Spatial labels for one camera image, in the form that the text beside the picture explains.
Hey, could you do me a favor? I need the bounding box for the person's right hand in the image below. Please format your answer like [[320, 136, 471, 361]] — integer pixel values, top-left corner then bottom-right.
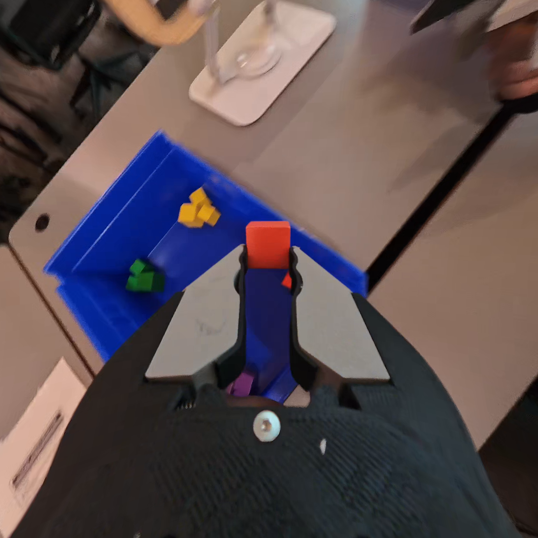
[[488, 16, 538, 101]]

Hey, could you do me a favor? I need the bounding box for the white printed desk sheet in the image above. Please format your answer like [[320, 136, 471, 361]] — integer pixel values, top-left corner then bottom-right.
[[0, 357, 92, 528]]

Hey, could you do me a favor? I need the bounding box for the white document stand wooden board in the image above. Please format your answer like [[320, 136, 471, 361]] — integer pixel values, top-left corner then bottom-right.
[[104, 0, 338, 127]]

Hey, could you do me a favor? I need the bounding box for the black office chair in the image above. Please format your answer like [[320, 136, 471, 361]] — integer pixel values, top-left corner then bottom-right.
[[0, 0, 101, 70]]

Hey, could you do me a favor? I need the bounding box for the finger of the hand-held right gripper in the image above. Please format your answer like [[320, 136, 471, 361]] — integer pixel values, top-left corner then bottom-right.
[[410, 0, 505, 34]]

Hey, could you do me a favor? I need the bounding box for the purple wooden cube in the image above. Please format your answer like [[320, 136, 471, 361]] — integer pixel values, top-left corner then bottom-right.
[[226, 370, 258, 397]]

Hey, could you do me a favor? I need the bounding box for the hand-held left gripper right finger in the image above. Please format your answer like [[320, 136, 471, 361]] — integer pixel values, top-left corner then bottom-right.
[[289, 246, 391, 390]]

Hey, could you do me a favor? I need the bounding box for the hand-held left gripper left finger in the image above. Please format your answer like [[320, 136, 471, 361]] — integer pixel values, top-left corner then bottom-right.
[[144, 245, 248, 389]]

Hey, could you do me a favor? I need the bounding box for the blue plastic bin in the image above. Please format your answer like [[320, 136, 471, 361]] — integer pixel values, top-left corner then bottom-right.
[[43, 130, 369, 404]]

